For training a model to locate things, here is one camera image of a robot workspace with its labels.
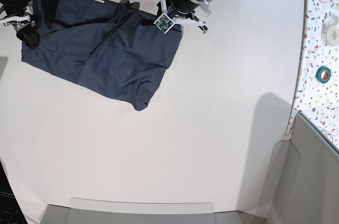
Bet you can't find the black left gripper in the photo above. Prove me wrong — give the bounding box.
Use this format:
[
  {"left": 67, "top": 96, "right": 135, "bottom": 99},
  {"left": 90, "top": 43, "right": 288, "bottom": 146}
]
[{"left": 148, "top": 0, "right": 208, "bottom": 34}]

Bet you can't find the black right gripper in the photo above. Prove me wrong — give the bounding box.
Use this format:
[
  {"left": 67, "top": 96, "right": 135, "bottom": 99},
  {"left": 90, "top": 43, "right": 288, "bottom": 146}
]
[{"left": 1, "top": 6, "right": 40, "bottom": 49}]

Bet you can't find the dark blue printed t-shirt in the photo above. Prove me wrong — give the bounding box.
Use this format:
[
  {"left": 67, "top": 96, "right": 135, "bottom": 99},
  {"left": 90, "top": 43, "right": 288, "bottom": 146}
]
[{"left": 22, "top": 0, "right": 183, "bottom": 111}]

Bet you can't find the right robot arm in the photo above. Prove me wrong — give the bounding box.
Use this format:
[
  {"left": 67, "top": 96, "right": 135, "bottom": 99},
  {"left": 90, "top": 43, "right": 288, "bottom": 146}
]
[{"left": 1, "top": 0, "right": 40, "bottom": 49}]

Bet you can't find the clear tape dispenser roll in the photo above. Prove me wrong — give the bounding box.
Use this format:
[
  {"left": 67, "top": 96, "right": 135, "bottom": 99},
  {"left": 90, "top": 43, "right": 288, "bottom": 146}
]
[{"left": 321, "top": 15, "right": 338, "bottom": 47}]

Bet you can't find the green tape roll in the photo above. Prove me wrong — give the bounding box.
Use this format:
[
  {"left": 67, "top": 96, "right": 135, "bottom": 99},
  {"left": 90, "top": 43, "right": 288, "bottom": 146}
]
[{"left": 316, "top": 66, "right": 331, "bottom": 84}]

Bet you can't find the terrazzo patterned side table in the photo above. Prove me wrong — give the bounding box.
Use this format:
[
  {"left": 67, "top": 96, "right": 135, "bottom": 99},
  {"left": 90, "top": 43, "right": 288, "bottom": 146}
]
[{"left": 285, "top": 0, "right": 338, "bottom": 147}]

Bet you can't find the grey chair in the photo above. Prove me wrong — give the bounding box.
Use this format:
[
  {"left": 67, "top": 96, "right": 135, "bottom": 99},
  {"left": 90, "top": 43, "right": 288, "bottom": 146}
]
[{"left": 41, "top": 113, "right": 338, "bottom": 223}]

